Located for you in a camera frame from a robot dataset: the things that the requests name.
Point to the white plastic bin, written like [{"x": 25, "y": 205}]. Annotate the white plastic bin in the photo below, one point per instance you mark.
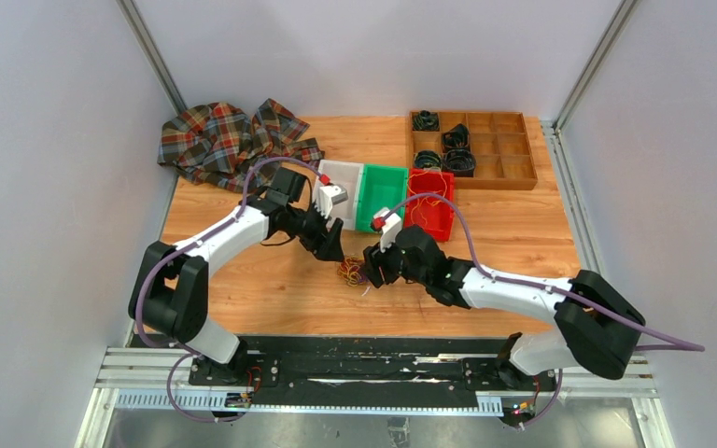
[{"x": 345, "y": 174}]

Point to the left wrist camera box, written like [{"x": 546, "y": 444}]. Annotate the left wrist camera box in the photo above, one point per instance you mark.
[{"x": 327, "y": 197}]

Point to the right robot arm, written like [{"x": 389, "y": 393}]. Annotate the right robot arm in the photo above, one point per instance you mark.
[{"x": 594, "y": 326}]

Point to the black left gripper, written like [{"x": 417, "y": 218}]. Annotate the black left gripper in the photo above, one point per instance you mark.
[{"x": 327, "y": 248}]

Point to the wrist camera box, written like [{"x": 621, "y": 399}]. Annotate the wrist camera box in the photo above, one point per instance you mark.
[
  {"x": 327, "y": 197},
  {"x": 388, "y": 224}
]

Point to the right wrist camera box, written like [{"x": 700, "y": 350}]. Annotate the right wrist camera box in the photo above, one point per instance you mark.
[{"x": 388, "y": 224}]

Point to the plaid flannel shirt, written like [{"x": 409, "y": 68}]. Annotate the plaid flannel shirt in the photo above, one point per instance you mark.
[{"x": 218, "y": 143}]

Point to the red plastic bin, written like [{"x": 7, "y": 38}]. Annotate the red plastic bin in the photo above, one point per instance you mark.
[{"x": 433, "y": 216}]

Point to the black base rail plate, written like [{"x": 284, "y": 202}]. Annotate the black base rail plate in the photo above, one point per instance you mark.
[{"x": 365, "y": 373}]

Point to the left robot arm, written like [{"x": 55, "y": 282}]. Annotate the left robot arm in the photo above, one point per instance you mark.
[{"x": 171, "y": 290}]

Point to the green plastic bin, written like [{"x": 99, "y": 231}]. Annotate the green plastic bin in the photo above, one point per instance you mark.
[{"x": 380, "y": 186}]

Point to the wooden compartment tray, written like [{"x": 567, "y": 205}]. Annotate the wooden compartment tray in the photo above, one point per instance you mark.
[{"x": 482, "y": 149}]

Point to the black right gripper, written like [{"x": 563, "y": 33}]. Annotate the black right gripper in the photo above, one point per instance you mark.
[{"x": 374, "y": 260}]

